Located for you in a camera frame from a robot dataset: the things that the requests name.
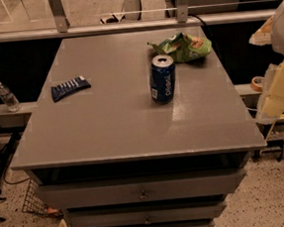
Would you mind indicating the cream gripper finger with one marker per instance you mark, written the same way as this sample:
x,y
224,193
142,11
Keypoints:
x,y
271,101
264,35

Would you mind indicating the blue pepsi can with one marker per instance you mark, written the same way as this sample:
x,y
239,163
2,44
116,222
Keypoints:
x,y
162,78

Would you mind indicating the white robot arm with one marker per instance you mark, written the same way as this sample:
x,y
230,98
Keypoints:
x,y
278,45

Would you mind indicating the blue rxbar blueberry bar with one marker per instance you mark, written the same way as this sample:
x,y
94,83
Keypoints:
x,y
69,87

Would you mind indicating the roll of tape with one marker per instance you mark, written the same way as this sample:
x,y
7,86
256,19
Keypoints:
x,y
257,83

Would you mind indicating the green chip bag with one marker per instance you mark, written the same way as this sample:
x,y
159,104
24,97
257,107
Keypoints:
x,y
183,47

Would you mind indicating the grey drawer cabinet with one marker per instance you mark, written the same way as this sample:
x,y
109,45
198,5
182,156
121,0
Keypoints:
x,y
109,156

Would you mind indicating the clear plastic water bottle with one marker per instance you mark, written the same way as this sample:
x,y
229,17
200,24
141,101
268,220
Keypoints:
x,y
9,98

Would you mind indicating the grey metal railing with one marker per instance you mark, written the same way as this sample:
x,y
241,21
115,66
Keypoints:
x,y
22,20

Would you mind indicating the wire basket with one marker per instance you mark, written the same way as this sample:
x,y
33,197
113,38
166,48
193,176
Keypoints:
x,y
34,205

